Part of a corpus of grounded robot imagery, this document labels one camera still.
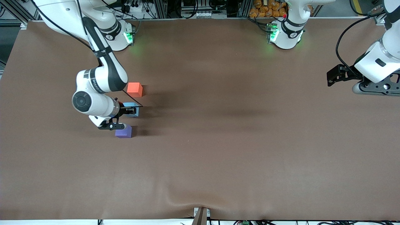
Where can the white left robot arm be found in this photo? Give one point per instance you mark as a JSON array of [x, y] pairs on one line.
[[286, 34]]

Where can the light blue foam block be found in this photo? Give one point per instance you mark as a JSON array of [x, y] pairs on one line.
[[134, 114]]

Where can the aluminium frame strut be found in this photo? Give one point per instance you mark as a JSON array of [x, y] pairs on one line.
[[12, 10], [378, 19]]

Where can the orange foam block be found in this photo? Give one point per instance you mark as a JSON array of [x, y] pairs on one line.
[[134, 89]]

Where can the white power strip with plugs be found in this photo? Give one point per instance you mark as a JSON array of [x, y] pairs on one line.
[[134, 7]]

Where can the purple foam block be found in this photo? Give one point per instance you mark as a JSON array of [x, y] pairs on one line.
[[123, 133]]

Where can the orange snack packets pile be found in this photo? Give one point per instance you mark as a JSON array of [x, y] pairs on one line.
[[265, 9]]

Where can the brown table cloth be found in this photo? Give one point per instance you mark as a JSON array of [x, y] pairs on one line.
[[218, 162]]

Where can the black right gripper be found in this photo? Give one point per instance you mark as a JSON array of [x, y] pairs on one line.
[[122, 109]]

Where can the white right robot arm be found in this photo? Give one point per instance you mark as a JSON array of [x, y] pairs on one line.
[[97, 81]]

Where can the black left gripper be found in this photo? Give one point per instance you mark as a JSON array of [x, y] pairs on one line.
[[347, 71]]

